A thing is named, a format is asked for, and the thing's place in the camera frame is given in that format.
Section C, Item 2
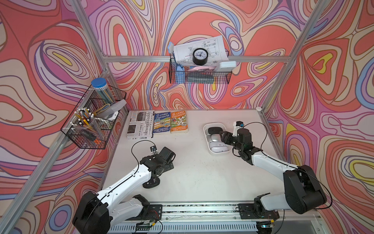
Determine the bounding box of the silver wireless mouse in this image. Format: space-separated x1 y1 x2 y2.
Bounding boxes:
206 134 221 142

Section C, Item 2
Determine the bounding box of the black round mouse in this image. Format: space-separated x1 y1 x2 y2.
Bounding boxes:
142 177 160 189

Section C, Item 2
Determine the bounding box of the dark grey upside-down mouse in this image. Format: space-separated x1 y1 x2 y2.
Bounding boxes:
207 127 224 135

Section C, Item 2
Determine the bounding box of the white upside-down mouse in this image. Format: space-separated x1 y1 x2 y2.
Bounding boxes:
209 141 225 148

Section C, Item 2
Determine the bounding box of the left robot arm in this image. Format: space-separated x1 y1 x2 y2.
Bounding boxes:
72 147 175 234

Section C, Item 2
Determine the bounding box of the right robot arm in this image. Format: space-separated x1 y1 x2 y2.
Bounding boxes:
220 128 327 214

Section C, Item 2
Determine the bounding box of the white storage tray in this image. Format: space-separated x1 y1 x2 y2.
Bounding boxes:
203 122 232 156

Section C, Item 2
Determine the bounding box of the white box in basket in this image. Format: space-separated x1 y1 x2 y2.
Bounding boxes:
215 61 237 72

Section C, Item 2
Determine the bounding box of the blue 91-storey treehouse book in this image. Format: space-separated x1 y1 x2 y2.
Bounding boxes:
153 112 171 135

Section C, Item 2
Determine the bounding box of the orange 13-storey treehouse book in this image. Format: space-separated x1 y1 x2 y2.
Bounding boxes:
170 110 189 134

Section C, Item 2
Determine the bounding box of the black round clock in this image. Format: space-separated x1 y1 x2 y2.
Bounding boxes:
192 48 208 66

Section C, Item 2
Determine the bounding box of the clear cup with pens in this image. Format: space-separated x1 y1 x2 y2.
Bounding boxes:
70 108 104 141

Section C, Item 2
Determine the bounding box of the white paper sheet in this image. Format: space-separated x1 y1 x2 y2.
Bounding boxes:
173 36 228 66

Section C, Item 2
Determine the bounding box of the blue lid pencil jar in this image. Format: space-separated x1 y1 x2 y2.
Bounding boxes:
91 78 115 105

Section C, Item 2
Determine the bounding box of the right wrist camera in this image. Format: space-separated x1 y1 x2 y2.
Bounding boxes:
232 121 244 137

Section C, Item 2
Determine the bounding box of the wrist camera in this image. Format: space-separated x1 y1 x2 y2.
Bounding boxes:
150 146 157 154
232 121 244 137

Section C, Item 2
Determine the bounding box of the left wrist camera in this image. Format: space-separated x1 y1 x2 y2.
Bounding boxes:
150 146 157 154

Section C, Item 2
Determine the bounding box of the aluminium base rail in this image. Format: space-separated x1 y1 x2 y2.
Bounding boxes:
72 200 325 234

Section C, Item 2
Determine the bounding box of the black wire basket back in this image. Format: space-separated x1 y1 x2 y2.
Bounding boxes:
168 54 232 84

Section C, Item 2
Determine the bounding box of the black wire basket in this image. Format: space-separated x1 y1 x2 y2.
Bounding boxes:
60 86 128 149
168 54 232 84

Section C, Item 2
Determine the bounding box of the black wire basket left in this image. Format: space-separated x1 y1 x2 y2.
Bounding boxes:
60 86 128 149

